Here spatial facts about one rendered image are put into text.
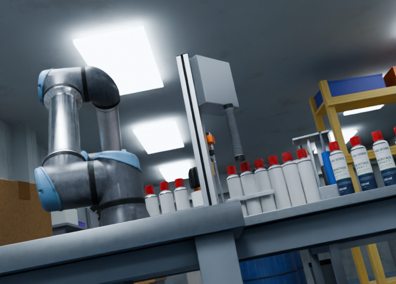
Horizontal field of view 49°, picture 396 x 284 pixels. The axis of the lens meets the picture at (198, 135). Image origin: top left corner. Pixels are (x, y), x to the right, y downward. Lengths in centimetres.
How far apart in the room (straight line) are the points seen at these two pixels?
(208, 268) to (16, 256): 29
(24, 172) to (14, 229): 407
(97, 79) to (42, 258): 82
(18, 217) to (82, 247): 81
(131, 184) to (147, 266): 42
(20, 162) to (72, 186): 447
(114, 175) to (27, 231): 49
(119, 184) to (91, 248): 43
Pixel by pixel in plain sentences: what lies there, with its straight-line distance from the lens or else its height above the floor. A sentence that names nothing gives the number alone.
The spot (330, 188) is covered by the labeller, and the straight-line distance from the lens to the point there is 162.
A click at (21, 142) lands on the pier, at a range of 565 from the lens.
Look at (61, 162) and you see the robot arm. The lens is 115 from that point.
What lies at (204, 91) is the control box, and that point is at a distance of 154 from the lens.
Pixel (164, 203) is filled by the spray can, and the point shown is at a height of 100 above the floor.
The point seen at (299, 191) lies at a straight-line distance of 157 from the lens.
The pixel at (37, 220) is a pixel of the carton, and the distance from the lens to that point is 156.
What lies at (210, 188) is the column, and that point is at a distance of 146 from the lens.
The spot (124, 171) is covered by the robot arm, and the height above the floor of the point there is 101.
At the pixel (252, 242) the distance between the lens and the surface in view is 98.
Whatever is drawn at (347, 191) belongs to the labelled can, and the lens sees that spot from 157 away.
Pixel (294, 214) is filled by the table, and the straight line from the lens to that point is 93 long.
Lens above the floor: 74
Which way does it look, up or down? 17 degrees up
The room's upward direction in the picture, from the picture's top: 11 degrees counter-clockwise
